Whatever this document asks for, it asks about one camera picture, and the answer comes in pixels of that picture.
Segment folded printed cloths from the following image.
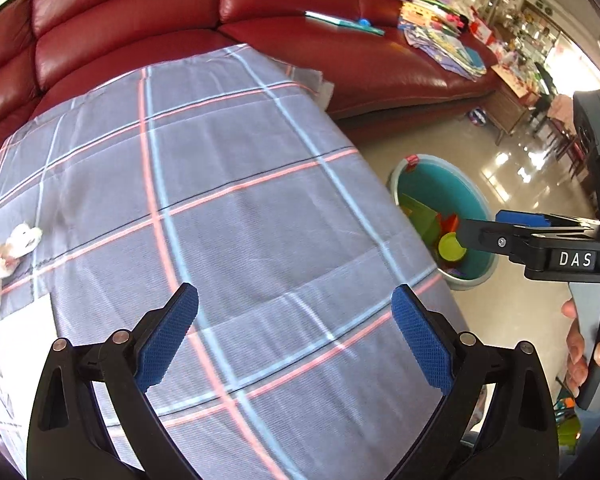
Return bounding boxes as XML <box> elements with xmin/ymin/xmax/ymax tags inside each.
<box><xmin>405</xmin><ymin>27</ymin><xmax>488</xmax><ymax>81</ymax></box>

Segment thin teal book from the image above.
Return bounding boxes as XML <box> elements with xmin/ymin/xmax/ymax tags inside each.
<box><xmin>304</xmin><ymin>10</ymin><xmax>386</xmax><ymax>37</ymax></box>

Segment green plastic toy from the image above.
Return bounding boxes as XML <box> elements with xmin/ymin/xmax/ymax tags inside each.
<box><xmin>555</xmin><ymin>390</ymin><xmax>581</xmax><ymax>446</ymax></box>

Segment person's right hand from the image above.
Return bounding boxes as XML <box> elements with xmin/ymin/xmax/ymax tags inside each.
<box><xmin>561</xmin><ymin>297</ymin><xmax>600</xmax><ymax>398</ymax></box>

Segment glass display cabinet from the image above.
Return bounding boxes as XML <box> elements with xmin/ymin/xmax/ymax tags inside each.
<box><xmin>500</xmin><ymin>0</ymin><xmax>566</xmax><ymax>61</ymax></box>

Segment red gift box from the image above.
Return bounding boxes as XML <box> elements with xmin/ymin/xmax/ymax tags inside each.
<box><xmin>472</xmin><ymin>10</ymin><xmax>496</xmax><ymax>43</ymax></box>

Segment red leather sofa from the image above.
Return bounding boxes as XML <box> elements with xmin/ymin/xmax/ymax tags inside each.
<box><xmin>0</xmin><ymin>0</ymin><xmax>501</xmax><ymax>186</ymax></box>

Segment dining table with pink cloth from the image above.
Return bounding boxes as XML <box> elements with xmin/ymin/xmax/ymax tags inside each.
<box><xmin>545</xmin><ymin>95</ymin><xmax>588</xmax><ymax>176</ymax></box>

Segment grey plaid cloth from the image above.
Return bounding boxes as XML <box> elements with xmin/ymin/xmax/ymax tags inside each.
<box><xmin>0</xmin><ymin>45</ymin><xmax>473</xmax><ymax>480</ymax></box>

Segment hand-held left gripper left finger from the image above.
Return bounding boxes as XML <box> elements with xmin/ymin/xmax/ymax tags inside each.
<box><xmin>26</xmin><ymin>282</ymin><xmax>200</xmax><ymax>480</ymax></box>

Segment green cardboard box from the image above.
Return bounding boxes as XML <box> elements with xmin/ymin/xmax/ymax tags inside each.
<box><xmin>399</xmin><ymin>194</ymin><xmax>443</xmax><ymax>248</ymax></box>

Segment crumpled white tissue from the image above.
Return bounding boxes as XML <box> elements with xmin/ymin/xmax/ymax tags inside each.
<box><xmin>0</xmin><ymin>225</ymin><xmax>43</xmax><ymax>318</ymax></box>

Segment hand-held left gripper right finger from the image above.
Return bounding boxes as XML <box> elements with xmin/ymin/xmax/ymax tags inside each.
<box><xmin>391</xmin><ymin>284</ymin><xmax>561</xmax><ymax>480</ymax></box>

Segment teal plastic bucket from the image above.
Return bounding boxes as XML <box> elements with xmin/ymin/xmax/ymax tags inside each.
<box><xmin>389</xmin><ymin>155</ymin><xmax>501</xmax><ymax>292</ymax></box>

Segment wooden side table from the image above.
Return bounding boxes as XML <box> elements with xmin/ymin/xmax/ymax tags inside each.
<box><xmin>485</xmin><ymin>65</ymin><xmax>541</xmax><ymax>146</ymax></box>

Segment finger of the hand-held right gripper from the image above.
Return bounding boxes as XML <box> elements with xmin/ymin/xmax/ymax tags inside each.
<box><xmin>496</xmin><ymin>211</ymin><xmax>600</xmax><ymax>232</ymax></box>
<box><xmin>457</xmin><ymin>216</ymin><xmax>531</xmax><ymax>267</ymax></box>

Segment stack of children's books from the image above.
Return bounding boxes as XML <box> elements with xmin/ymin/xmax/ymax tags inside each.
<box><xmin>397</xmin><ymin>0</ymin><xmax>468</xmax><ymax>36</ymax></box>

